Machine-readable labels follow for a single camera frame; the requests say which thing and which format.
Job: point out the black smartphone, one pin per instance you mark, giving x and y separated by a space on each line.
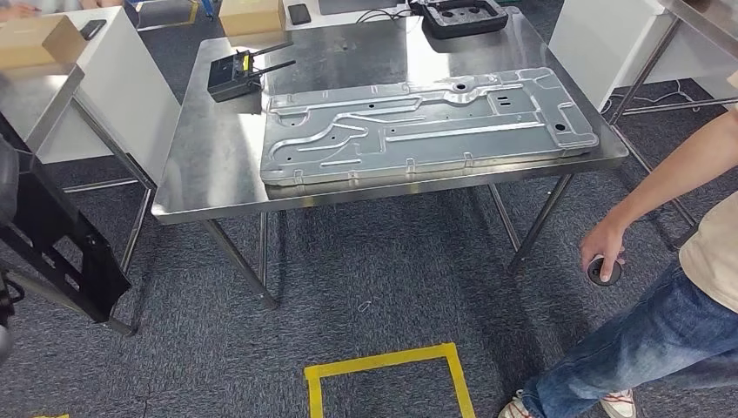
93 29
299 14

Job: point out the black foam tray round holes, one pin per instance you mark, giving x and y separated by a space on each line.
461 20

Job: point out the small floor scrap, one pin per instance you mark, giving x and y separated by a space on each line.
364 307

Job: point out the white desk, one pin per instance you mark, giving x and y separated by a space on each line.
340 22
599 52
127 104

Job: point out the stainless steel workbench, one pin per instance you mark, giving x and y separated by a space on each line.
230 173

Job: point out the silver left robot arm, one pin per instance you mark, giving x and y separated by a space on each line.
4 340

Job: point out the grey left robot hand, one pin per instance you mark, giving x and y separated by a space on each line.
7 179

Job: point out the black remote controller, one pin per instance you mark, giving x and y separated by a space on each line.
228 78

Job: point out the person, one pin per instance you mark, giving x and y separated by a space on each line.
663 346
17 10

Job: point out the brown cardboard box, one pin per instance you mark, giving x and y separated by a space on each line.
34 43
251 16

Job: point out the stamped grey metal panel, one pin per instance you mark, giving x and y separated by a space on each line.
432 144

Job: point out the black plastic panel part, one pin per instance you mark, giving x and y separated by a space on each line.
69 259

